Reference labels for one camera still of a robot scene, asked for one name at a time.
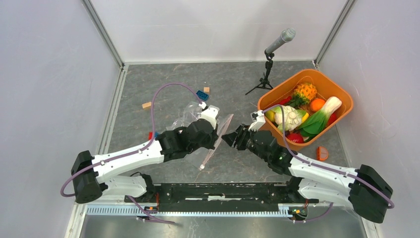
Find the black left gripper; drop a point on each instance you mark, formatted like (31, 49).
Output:
(214, 137)

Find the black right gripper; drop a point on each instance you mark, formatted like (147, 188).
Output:
(240, 134)

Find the clear pink-dotted zip bag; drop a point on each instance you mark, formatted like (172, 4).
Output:
(200, 157)

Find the toy cauliflower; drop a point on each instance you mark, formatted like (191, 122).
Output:
(289, 115)

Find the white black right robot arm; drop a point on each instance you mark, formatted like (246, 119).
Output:
(362, 189)

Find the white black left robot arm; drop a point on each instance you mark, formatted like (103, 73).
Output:
(102, 175)

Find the red and blue lego block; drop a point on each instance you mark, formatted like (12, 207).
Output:
(152, 135)

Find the toy lemon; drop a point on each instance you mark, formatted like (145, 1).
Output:
(271, 116)

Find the wooden block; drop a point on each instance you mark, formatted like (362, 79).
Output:
(147, 106)

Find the blue lego brick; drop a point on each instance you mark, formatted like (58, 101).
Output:
(202, 95)

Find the red toy chili pepper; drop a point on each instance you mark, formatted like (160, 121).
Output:
(285, 101)

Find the red toy tomato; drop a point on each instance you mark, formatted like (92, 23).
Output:
(295, 138)

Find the yellow toy banana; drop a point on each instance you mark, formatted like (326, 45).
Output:
(305, 117)

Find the toy bok choy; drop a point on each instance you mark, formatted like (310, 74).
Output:
(316, 123)

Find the toy pineapple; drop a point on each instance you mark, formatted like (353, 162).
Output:
(303, 94)

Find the orange toy slice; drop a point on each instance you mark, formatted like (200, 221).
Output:
(322, 153)

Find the orange plastic bin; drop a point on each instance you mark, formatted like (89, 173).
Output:
(326, 88)

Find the grey microphone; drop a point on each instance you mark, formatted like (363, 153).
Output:
(286, 36)

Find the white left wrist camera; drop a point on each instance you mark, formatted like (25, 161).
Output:
(209, 113)

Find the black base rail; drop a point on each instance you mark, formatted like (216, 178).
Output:
(223, 197)

